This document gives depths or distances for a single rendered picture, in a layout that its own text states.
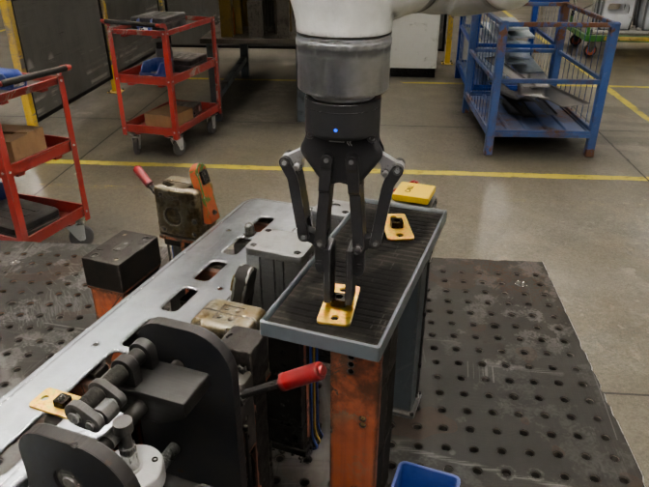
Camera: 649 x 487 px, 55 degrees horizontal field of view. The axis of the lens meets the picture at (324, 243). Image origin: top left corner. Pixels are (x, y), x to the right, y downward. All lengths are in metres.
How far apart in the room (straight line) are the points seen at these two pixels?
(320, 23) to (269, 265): 0.48
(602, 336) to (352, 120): 2.39
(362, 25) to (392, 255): 0.36
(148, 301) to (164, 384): 0.44
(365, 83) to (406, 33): 6.55
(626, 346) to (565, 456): 1.65
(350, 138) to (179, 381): 0.29
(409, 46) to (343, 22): 6.59
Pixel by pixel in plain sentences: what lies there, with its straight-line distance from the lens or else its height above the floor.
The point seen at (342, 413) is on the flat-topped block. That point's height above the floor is 0.93.
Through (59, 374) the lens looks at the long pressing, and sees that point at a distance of 0.95.
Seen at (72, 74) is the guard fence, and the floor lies 0.35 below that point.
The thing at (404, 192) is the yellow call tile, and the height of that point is 1.16.
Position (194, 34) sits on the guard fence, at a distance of 8.27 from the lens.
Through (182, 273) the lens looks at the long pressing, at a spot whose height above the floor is 1.00.
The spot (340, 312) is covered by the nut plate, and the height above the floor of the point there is 1.16.
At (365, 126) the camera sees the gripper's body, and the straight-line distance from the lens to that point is 0.60.
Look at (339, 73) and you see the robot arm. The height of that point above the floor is 1.43.
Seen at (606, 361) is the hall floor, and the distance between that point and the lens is 2.75.
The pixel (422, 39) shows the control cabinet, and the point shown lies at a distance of 7.15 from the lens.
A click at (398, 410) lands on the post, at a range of 1.26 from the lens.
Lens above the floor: 1.56
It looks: 28 degrees down
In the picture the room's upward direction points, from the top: straight up
